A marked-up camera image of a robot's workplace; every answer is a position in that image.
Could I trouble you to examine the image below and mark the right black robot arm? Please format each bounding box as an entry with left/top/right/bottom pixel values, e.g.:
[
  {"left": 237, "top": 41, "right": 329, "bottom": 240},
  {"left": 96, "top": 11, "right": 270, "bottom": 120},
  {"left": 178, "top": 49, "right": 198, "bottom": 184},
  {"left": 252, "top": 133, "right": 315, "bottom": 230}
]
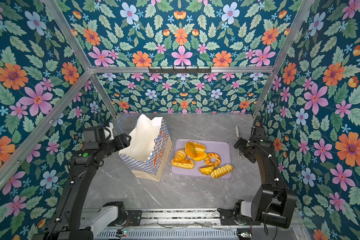
[{"left": 234, "top": 138, "right": 297, "bottom": 229}]

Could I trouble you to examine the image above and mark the ring shaped pretzel bread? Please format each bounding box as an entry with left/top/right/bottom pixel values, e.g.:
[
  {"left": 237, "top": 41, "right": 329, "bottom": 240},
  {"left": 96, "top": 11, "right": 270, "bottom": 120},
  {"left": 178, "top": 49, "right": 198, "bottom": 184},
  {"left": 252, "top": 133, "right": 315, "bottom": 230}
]
[{"left": 204, "top": 153, "right": 221, "bottom": 169}]

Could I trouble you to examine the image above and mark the small yellow bun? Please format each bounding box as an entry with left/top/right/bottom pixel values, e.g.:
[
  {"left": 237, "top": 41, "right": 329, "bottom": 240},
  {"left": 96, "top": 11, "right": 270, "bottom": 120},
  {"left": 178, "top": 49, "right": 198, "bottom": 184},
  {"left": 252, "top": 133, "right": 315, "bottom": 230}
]
[{"left": 199, "top": 165, "right": 215, "bottom": 176}]

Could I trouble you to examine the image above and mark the lavender plastic tray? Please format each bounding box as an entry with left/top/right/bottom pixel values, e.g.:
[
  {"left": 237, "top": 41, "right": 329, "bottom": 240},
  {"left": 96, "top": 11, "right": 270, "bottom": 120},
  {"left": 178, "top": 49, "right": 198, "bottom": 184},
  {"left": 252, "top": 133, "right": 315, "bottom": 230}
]
[{"left": 170, "top": 139, "right": 232, "bottom": 179}]

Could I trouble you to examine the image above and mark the ridged long bread roll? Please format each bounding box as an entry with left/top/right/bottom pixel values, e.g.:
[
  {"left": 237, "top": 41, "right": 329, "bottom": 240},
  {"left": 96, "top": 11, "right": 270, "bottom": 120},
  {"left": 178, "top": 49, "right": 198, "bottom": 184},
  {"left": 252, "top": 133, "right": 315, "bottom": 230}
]
[{"left": 210, "top": 165, "right": 234, "bottom": 179}]

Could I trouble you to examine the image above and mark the small croissant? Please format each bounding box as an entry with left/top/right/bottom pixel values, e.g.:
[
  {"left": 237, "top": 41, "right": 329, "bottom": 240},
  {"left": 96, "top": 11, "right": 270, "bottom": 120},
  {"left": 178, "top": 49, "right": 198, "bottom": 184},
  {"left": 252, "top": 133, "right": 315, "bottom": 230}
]
[{"left": 173, "top": 149, "right": 187, "bottom": 163}]

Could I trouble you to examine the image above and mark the round orange bun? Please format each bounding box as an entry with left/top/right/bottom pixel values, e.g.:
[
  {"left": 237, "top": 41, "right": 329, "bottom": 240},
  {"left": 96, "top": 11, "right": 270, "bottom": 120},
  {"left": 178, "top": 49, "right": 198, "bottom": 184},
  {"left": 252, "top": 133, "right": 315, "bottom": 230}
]
[{"left": 185, "top": 141, "right": 198, "bottom": 160}]

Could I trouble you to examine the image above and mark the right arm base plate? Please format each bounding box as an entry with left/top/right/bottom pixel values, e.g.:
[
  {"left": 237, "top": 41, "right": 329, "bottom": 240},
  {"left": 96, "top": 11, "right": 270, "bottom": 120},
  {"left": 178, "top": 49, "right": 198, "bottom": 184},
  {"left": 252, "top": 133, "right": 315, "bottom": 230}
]
[{"left": 217, "top": 208, "right": 261, "bottom": 227}]

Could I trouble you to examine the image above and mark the black hook rail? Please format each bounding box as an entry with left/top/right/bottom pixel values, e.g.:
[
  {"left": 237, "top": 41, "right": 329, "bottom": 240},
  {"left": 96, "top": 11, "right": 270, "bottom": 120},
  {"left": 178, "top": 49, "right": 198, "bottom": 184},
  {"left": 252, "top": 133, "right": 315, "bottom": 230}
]
[{"left": 148, "top": 67, "right": 212, "bottom": 74}]

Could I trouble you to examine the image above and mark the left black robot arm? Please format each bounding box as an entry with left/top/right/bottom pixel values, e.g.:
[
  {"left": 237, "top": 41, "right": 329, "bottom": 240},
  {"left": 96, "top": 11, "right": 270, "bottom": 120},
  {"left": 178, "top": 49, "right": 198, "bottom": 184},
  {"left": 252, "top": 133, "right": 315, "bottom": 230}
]
[{"left": 32, "top": 132, "right": 131, "bottom": 240}]

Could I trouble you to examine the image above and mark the checkered paper bag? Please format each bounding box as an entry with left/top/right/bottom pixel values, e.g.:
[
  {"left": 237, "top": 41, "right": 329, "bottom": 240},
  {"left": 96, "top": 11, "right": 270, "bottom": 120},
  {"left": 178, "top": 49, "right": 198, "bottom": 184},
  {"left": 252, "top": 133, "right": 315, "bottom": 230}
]
[{"left": 119, "top": 114, "right": 172, "bottom": 182}]

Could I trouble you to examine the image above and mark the braided flat pastry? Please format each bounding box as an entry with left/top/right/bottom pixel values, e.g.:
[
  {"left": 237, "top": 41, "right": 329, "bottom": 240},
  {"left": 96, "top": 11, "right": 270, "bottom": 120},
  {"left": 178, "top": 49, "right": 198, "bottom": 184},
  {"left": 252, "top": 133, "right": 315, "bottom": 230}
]
[{"left": 171, "top": 159, "right": 195, "bottom": 169}]

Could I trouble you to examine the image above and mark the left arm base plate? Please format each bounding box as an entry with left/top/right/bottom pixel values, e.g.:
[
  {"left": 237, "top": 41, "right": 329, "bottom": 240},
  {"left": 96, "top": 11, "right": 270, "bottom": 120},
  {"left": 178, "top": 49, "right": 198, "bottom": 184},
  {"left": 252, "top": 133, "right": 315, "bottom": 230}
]
[{"left": 121, "top": 210, "right": 143, "bottom": 227}]

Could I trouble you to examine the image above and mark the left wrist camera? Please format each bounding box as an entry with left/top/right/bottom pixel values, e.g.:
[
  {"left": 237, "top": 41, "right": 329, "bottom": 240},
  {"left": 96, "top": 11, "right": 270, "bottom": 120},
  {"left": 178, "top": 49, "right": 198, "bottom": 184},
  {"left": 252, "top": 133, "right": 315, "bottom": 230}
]
[{"left": 83, "top": 122, "right": 114, "bottom": 149}]

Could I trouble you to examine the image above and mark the oval orange glazed bun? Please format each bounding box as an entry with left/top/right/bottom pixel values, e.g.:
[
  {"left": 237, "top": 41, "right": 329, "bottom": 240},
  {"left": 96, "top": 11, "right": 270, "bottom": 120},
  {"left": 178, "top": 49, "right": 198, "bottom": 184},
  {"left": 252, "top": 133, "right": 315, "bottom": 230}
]
[{"left": 192, "top": 152, "right": 208, "bottom": 162}]

